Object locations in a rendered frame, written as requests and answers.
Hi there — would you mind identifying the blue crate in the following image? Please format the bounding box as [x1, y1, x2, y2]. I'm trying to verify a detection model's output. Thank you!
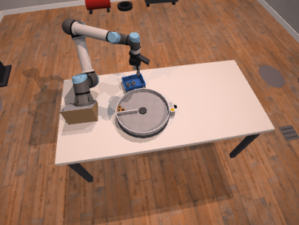
[122, 73, 146, 93]

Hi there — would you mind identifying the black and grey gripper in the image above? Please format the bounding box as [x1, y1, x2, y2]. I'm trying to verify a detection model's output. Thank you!
[129, 51, 141, 73]

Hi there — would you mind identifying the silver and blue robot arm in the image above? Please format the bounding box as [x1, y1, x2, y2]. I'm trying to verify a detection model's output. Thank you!
[62, 19, 141, 107]

